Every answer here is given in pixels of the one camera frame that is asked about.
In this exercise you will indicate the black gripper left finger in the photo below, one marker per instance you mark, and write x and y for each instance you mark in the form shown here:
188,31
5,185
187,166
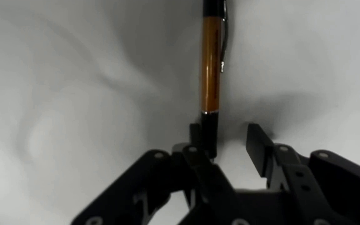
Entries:
206,182

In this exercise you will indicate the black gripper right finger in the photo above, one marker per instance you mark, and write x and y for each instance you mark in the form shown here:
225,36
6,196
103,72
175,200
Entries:
312,187

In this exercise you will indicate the orange and black pen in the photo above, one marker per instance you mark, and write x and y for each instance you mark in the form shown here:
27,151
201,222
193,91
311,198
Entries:
210,62

